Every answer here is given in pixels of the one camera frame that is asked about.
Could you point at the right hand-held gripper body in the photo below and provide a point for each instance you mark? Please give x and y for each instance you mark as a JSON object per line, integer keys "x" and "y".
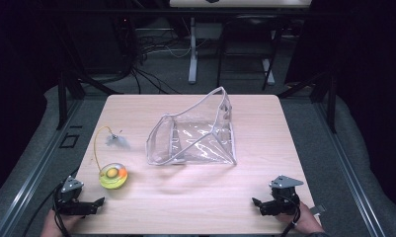
{"x": 283, "y": 199}

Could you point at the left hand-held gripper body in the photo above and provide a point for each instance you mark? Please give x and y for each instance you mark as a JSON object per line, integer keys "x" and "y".
{"x": 70, "y": 197}

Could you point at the person's right hand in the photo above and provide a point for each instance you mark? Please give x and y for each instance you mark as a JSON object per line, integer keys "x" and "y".
{"x": 306, "y": 222}

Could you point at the person's left hand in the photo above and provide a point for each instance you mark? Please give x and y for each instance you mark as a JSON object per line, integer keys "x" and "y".
{"x": 54, "y": 227}

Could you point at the yellow cat toy with feather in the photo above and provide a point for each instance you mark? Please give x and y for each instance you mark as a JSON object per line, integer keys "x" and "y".
{"x": 114, "y": 176}

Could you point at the small grey tag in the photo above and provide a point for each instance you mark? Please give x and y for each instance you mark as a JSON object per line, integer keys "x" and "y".
{"x": 318, "y": 209}

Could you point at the clear plastic bag white trim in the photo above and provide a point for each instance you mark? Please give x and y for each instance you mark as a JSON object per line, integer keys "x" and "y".
{"x": 202, "y": 138}

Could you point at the black metal stand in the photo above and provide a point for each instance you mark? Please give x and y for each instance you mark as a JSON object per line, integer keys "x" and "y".
{"x": 332, "y": 102}
{"x": 63, "y": 98}

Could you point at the black chair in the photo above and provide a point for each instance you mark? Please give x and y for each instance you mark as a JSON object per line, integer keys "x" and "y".
{"x": 248, "y": 36}

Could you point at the white desk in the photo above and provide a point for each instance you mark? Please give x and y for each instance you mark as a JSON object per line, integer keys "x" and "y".
{"x": 240, "y": 3}

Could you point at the aluminium rail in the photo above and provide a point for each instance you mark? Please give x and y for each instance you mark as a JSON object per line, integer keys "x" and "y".
{"x": 350, "y": 171}
{"x": 37, "y": 168}

